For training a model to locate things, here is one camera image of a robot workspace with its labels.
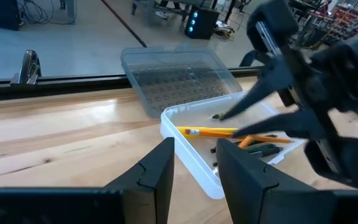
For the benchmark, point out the clear plastic supply box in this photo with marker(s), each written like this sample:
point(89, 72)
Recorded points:
point(179, 77)

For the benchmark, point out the black crayon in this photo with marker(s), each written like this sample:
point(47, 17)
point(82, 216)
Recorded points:
point(217, 116)

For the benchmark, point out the black computer tower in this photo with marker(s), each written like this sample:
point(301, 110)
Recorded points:
point(202, 23)

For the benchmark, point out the red storage bin shelf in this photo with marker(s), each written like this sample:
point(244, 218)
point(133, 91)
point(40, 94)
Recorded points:
point(350, 25)

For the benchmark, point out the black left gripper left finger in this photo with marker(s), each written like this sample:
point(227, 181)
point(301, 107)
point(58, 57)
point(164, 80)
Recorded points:
point(154, 193)

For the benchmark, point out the teal green crayon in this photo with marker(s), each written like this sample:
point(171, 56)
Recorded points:
point(269, 152)

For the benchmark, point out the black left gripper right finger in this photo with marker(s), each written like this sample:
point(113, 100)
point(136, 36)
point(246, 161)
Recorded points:
point(247, 196)

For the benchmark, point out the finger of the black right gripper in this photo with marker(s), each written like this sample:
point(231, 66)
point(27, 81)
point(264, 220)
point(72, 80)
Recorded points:
point(291, 124)
point(259, 87)

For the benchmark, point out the orange pencil with eraser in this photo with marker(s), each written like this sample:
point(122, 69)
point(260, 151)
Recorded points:
point(216, 134)

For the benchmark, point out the silver metal clamp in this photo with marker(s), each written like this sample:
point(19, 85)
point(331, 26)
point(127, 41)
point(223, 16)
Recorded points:
point(30, 67)

